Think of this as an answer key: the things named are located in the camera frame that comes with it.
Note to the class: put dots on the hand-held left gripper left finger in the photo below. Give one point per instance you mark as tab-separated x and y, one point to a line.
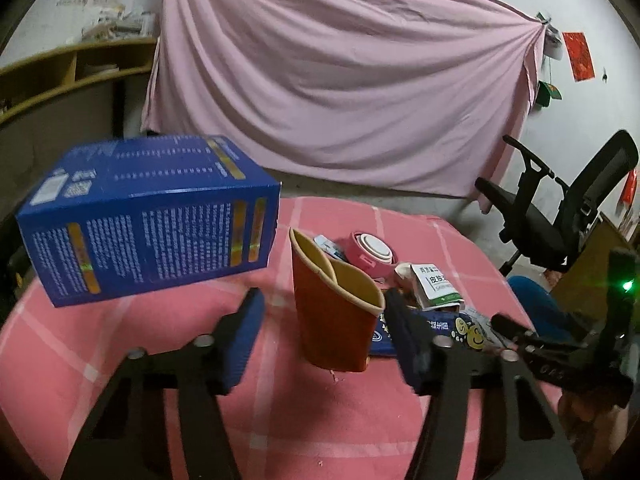
245	340

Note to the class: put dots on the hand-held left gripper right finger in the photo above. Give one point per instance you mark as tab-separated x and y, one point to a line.
401	340

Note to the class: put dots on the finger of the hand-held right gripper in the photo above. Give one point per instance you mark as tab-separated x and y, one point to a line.
510	327

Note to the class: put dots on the blue cardboard box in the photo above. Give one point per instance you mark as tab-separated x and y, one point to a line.
150	210

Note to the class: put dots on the blue stool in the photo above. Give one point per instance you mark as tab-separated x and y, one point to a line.
535	300

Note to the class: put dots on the blue packet with yellow faces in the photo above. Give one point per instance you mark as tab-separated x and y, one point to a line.
460	332

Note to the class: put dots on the white green medicine box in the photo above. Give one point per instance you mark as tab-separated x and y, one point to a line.
435	285

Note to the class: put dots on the pink collapsible cup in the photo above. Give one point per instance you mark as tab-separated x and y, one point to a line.
367	255

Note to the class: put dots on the brown wooden board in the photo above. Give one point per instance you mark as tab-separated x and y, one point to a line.
590	260

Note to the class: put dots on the black office chair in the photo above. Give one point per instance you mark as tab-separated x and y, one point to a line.
540	230

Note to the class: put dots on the blue white flat packet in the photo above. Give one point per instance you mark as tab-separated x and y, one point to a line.
327	246

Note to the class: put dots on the green hanging card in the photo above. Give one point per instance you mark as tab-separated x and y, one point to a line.
547	92

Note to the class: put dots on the pink hanging sheet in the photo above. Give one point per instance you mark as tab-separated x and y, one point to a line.
325	60

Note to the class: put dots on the wooden shelf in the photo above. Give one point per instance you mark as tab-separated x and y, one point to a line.
50	62

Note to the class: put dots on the pile of papers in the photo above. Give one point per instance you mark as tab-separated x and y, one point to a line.
120	22

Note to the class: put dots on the red paper wall decoration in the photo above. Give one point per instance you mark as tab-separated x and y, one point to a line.
579	55

